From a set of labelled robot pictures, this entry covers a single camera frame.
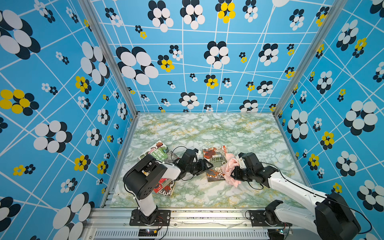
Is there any pink cloth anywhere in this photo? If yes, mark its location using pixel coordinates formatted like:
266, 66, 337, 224
221, 153, 241, 188

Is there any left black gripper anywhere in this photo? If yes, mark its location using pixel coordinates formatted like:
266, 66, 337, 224
186, 158, 214, 176

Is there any red manga book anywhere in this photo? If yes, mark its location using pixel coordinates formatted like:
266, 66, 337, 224
154, 178, 175, 197

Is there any aluminium corner post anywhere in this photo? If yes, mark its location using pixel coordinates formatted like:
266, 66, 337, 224
274, 0, 348, 120
79, 0, 138, 119

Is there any right aluminium corner post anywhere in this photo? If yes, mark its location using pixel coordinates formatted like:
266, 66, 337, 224
274, 0, 348, 120

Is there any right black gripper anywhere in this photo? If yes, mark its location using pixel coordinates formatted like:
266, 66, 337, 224
228, 165, 254, 181

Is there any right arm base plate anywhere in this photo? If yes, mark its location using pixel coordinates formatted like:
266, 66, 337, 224
245, 210, 292, 228

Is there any red brown illustrated book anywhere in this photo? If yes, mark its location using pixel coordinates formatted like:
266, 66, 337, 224
203, 146, 228, 182

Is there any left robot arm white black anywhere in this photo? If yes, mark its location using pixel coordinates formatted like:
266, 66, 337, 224
123, 149, 214, 226

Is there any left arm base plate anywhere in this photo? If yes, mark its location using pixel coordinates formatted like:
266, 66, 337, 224
130, 209, 171, 227

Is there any left aluminium corner post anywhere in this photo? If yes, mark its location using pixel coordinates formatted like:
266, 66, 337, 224
79, 0, 138, 119

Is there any aluminium front rail frame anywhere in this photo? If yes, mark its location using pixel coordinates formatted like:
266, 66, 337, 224
81, 208, 320, 240

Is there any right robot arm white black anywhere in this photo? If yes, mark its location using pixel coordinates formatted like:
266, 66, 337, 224
230, 153, 361, 240

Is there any green red dinosaur book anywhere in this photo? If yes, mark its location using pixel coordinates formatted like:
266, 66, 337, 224
138, 141, 179, 164

